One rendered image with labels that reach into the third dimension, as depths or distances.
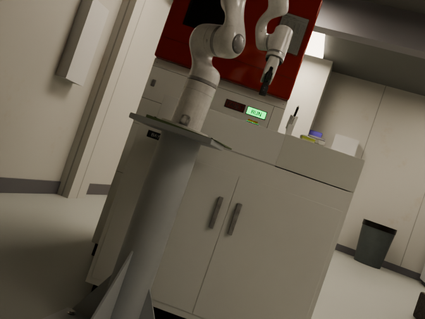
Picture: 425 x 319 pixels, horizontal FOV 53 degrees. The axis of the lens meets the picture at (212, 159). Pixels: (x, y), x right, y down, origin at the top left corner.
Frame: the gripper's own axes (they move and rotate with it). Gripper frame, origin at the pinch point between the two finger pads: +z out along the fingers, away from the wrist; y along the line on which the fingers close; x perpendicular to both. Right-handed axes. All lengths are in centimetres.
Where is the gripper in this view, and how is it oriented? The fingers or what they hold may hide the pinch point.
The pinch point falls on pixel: (263, 90)
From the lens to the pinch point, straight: 189.2
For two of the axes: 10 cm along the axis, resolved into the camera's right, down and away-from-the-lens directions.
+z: -3.3, 9.2, -2.2
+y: 0.2, -2.2, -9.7
